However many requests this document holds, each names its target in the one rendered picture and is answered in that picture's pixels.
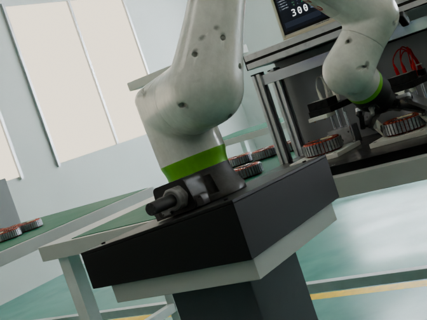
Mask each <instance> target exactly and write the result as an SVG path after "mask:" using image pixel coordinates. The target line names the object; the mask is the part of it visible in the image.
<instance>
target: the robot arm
mask: <svg viewBox="0 0 427 320"><path fill-rule="evenodd" d="M245 1H246V0H187V5H186V11H185V15H184V20H183V23H182V28H181V32H180V36H179V41H178V44H177V48H176V51H175V55H174V58H173V62H172V66H171V67H170V68H168V69H167V70H166V71H164V73H162V74H161V75H159V76H158V77H157V78H155V79H153V80H152V81H151V82H150V83H148V84H146V85H145V86H144V87H143V88H141V89H140V90H139V91H138V92H137V94H136V96H135V105H136V108H137V110H138V113H139V116H140V118H141V121H142V124H143V126H144V129H145V131H146V134H147V137H148V139H149V141H150V143H151V146H152V149H153V151H154V154H155V156H156V159H157V161H158V164H159V167H160V169H161V171H162V172H163V174H164V175H165V176H166V178H167V180H168V183H167V184H165V185H162V186H160V187H157V188H155V189H154V190H153V194H154V199H155V201H153V202H151V203H148V204H146V212H147V214H148V215H150V216H153V215H154V216H155V217H156V219H157V222H159V221H161V220H164V219H167V218H170V217H173V216H175V215H178V214H181V213H184V212H187V211H190V210H193V209H195V208H198V207H200V206H203V205H205V204H208V203H211V202H213V201H216V200H218V199H220V198H223V197H226V196H228V195H230V194H232V193H234V192H237V191H239V190H241V189H243V188H245V187H246V186H247V185H246V183H245V180H244V179H242V177H241V176H239V175H238V174H237V172H235V170H234V169H233V167H232V166H231V164H230V162H229V160H228V158H227V154H226V146H225V143H224V141H223V138H222V135H221V133H220V131H219V128H218V125H220V124H222V123H223V122H225V121H227V120H228V119H229V118H230V117H232V116H233V115H234V114H235V112H236V111H237V110H238V108H239V106H240V104H241V101H242V99H243V94H244V80H243V33H244V19H245ZM302 1H304V2H305V3H308V4H309V5H311V6H312V7H314V8H316V9H317V10H319V11H321V12H322V13H324V14H326V15H327V16H328V17H330V18H333V19H334V20H336V21H337V22H339V23H340V24H341V25H342V31H341V33H340V34H339V37H338V38H337V40H336V42H335V44H334V45H333V47H332V49H331V50H330V52H329V54H328V55H327V57H326V59H325V61H324V63H323V67H322V74H323V79H324V81H325V83H326V85H327V86H328V87H329V88H330V89H331V90H332V91H333V92H334V93H337V94H339V95H343V96H345V97H346V98H347V99H348V100H349V101H351V102H352V103H353V104H354V105H355V111H356V116H357V117H359V120H360V129H361V130H364V129H365V128H366V127H368V128H370V129H372V130H373V131H377V132H378V133H380V134H381V135H382V136H383V137H385V136H384V133H383V130H382V128H381V125H382V124H381V123H380V122H379V121H378V120H377V118H379V116H380V115H381V114H383V113H385V112H388V111H392V110H394V111H399V112H400V111H401V110H406V111H410V112H418V113H419V116H420V117H421V118H422V119H424V120H425V121H426V122H427V98H425V97H422V96H420V95H417V94H415V93H412V92H411V91H410V90H404V94H401V95H398V94H396V93H394V92H393V91H392V89H391V85H390V82H389V81H388V80H387V79H386V78H385V77H384V76H383V75H382V74H381V73H380V72H379V71H378V70H377V69H376V67H377V65H378V62H379V59H380V57H381V55H382V53H383V50H384V49H385V47H386V45H387V43H388V41H389V40H390V37H391V36H392V34H393V33H394V31H395V29H396V27H397V25H398V22H399V18H400V13H399V9H398V6H397V4H396V2H395V0H302ZM365 112H370V114H369V116H368V117H367V120H366V121H365V120H364V115H365V114H364V113H365Z"/></svg>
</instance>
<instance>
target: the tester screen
mask: <svg viewBox="0 0 427 320"><path fill-rule="evenodd" d="M275 1H276V5H277V7H278V11H279V13H280V16H281V20H282V22H283V26H284V29H285V32H288V31H290V30H293V29H296V28H298V27H301V26H303V25H306V24H308V23H311V22H314V21H316V20H319V19H321V18H324V17H327V15H325V14H324V13H322V12H321V15H320V16H317V17H314V18H312V19H310V20H307V21H305V22H302V23H299V24H297V25H295V26H292V27H289V28H287V29H286V26H285V23H287V22H289V21H292V20H295V19H296V18H299V17H302V16H304V15H307V14H309V13H312V12H314V11H316V10H317V9H316V8H314V7H312V6H311V5H309V4H308V6H309V10H310V11H307V12H305V13H303V14H300V15H297V16H296V17H293V18H292V15H291V12H290V10H291V9H292V8H295V7H298V6H300V5H302V4H305V2H304V1H302V0H275Z"/></svg>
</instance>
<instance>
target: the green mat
mask: <svg viewBox="0 0 427 320"><path fill-rule="evenodd" d="M290 153H291V156H292V159H294V158H296V156H295V153H294V151H292V152H290ZM252 162H255V161H251V162H249V163H252ZM259 162H261V163H262V166H263V168H264V171H262V173H260V174H258V175H255V176H253V177H250V178H246V179H244V180H245V183H247V182H249V181H251V180H253V179H255V178H257V177H259V176H261V175H263V174H265V173H267V172H269V171H271V170H272V169H274V168H276V167H278V166H280V162H279V159H278V156H277V155H275V156H272V157H269V158H266V159H263V160H260V161H259ZM246 164H248V163H246ZM246 164H243V165H246ZM243 165H241V166H243ZM239 166H240V165H239ZM239 166H237V167H239ZM237 167H234V168H233V169H235V168H237ZM154 219H156V217H155V216H154V215H153V216H150V215H148V214H147V212H146V204H145V205H143V206H141V207H139V208H137V209H135V210H132V211H130V212H128V213H126V214H124V215H121V216H120V217H117V218H115V219H113V220H111V221H108V222H106V223H104V224H102V225H99V226H98V227H95V228H93V229H91V230H89V231H86V232H84V233H82V234H80V235H78V236H76V237H73V238H72V239H74V238H77V237H82V236H87V235H90V234H95V233H98V232H103V231H107V230H112V229H117V228H120V227H125V226H128V225H133V224H136V223H141V222H146V221H150V220H154Z"/></svg>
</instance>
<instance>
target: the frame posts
mask: <svg viewBox="0 0 427 320"><path fill-rule="evenodd" d="M263 75H264V72H259V73H256V74H254V75H251V78H252V81H253V84H254V87H255V90H256V93H257V96H258V99H259V102H260V105H261V108H262V111H263V114H264V117H265V120H266V123H267V126H268V129H269V132H270V135H271V138H272V141H273V144H274V147H275V150H276V153H277V156H278V159H279V162H280V165H282V164H286V163H289V162H291V161H293V159H292V156H291V153H290V150H289V147H288V144H287V141H286V138H285V135H284V132H283V129H282V127H281V123H280V120H279V117H278V114H277V111H276V108H275V105H274V102H273V99H272V96H271V93H270V90H269V87H268V85H264V83H263V80H262V77H261V76H263ZM272 86H273V89H274V93H275V95H276V99H277V101H278V105H279V107H280V110H281V114H282V116H283V120H284V122H285V126H286V128H287V131H288V135H289V137H290V141H291V144H292V147H293V150H294V153H295V156H296V157H298V156H303V155H304V153H303V151H302V147H303V145H304V144H305V143H304V139H303V137H302V133H301V130H300V127H299V124H298V122H297V118H296V116H295V112H294V109H293V106H292V102H291V100H290V97H289V94H288V91H287V87H286V85H285V82H284V79H281V80H279V81H276V82H273V83H272Z"/></svg>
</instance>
